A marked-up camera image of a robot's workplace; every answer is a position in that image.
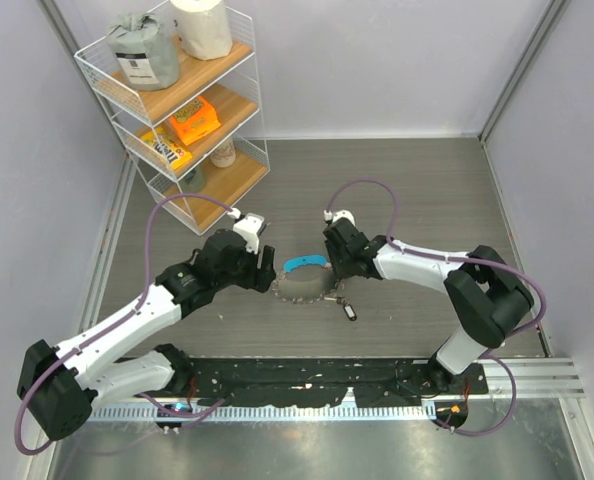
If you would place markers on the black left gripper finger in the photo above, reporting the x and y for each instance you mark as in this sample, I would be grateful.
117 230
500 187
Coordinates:
261 279
267 260

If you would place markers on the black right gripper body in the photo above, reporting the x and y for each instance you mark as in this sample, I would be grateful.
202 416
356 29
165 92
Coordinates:
344 256

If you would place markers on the grey wrapped paper roll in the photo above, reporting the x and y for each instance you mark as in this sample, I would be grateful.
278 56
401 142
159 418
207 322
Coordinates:
145 52

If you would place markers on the metal key organizer blue handle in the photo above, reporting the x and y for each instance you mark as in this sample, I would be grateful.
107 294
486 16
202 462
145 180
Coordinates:
306 280

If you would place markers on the white patterned cup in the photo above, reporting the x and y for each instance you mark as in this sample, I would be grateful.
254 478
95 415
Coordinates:
224 155

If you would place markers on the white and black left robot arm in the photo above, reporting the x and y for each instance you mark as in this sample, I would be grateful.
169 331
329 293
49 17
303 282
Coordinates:
60 386

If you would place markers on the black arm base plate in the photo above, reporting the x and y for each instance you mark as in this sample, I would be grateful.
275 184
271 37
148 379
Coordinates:
320 382

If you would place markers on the grey green cup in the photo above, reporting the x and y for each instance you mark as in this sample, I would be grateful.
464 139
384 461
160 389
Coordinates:
194 181

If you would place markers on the orange snack box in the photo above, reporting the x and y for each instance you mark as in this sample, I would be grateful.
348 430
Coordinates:
194 121

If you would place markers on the silver key with black tag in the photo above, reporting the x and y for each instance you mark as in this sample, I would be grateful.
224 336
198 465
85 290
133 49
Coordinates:
346 306

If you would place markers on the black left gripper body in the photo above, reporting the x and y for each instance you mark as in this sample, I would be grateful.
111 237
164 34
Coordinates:
240 275

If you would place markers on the white paper towel roll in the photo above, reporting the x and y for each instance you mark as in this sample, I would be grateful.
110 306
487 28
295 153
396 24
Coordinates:
203 28

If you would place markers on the white slotted cable duct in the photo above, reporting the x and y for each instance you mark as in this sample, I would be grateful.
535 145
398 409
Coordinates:
135 411

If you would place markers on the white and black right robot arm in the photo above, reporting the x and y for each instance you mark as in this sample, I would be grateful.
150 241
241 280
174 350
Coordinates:
487 295

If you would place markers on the white wire wooden shelf rack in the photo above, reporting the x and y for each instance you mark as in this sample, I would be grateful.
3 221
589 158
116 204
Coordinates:
178 83

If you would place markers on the yellow candy bag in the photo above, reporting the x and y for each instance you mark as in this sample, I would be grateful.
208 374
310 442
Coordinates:
175 154

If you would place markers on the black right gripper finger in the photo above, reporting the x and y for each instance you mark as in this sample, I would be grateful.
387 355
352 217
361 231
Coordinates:
340 269
331 245

